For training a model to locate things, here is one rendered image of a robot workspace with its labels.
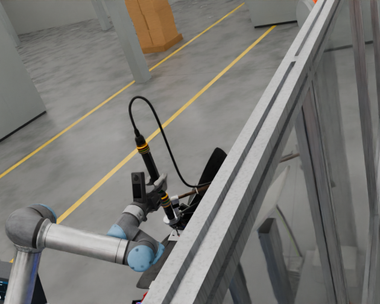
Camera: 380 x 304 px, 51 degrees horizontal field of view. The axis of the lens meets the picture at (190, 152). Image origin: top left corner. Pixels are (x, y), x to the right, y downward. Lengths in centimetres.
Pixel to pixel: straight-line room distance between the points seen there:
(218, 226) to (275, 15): 865
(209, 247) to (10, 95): 779
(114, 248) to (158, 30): 864
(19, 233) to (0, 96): 673
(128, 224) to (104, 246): 16
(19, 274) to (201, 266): 122
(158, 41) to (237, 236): 949
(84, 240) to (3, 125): 679
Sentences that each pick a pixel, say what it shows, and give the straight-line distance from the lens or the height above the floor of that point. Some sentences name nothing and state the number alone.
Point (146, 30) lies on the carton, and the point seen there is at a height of 51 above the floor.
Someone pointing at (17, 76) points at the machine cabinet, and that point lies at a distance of 817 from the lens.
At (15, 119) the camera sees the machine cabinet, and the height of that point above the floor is 21.
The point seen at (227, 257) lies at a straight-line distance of 36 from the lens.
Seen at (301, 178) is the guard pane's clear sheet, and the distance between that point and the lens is 66.
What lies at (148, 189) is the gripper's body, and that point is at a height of 150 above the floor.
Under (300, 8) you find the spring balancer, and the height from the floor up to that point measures 192.
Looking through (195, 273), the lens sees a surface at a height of 205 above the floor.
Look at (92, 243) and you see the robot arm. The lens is 128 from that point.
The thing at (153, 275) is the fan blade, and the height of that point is 116.
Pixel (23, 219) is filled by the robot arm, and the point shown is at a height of 167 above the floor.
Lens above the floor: 227
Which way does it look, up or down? 28 degrees down
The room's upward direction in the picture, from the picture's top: 19 degrees counter-clockwise
